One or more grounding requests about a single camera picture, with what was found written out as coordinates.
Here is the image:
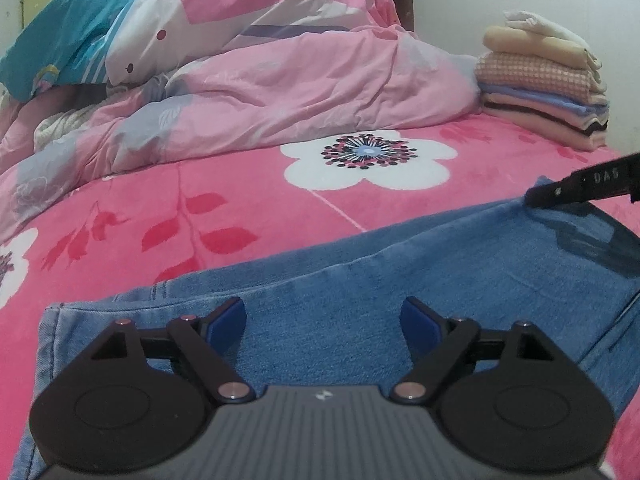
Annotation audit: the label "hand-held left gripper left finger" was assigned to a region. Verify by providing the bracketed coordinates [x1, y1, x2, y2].
[91, 297, 253, 403]

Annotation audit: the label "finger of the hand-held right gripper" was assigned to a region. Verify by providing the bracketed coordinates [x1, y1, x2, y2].
[523, 174, 576, 208]

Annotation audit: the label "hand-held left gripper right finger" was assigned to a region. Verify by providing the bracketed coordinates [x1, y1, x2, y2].
[390, 296, 555, 404]

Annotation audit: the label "blue denim jeans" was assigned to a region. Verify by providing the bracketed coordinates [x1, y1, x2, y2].
[10, 190, 640, 480]

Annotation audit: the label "stack of folded clothes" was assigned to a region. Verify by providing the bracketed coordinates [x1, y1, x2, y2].
[474, 9, 611, 152]

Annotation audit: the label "pink floral bed sheet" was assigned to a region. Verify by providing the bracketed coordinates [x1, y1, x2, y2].
[0, 110, 640, 411]

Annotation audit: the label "white knitted cloth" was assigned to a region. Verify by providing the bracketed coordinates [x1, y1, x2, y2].
[32, 105, 96, 148]

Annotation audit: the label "pink patchwork duvet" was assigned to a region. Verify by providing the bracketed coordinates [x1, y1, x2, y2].
[0, 0, 481, 231]

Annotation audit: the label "teal pillow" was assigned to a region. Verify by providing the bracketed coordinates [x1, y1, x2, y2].
[0, 0, 138, 101]

